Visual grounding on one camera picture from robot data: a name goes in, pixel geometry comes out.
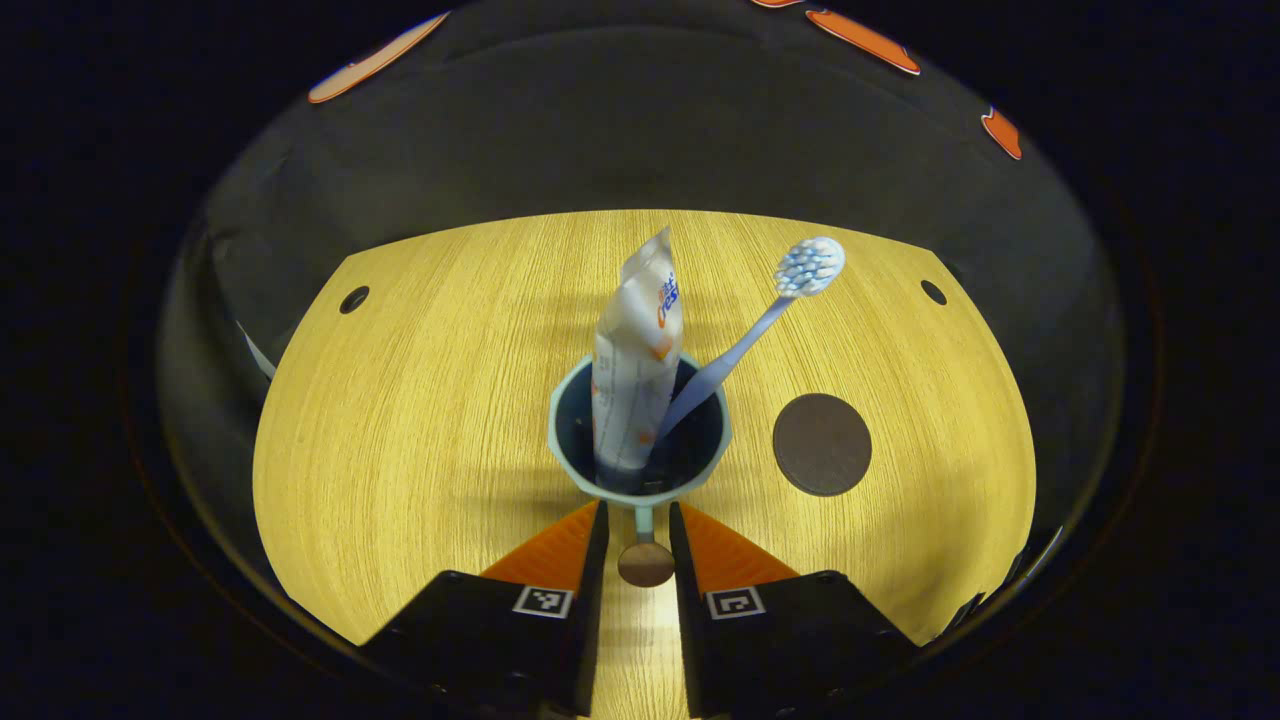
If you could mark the light blue toothbrush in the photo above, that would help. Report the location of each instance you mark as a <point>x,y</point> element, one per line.
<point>810,265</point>

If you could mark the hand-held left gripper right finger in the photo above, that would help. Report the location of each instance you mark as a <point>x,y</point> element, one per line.
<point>685,600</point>

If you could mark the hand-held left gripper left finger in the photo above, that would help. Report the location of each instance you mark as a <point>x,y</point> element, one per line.
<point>590,600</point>

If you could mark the dark round coaster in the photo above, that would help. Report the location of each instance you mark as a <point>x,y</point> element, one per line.
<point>822,445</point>

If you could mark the light blue cup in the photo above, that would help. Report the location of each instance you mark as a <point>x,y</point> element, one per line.
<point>690,450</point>

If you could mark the white toothpaste tube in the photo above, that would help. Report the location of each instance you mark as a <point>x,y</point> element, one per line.
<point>635,370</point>

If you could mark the wooden desktop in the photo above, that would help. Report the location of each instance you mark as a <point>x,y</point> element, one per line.
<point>400,450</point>

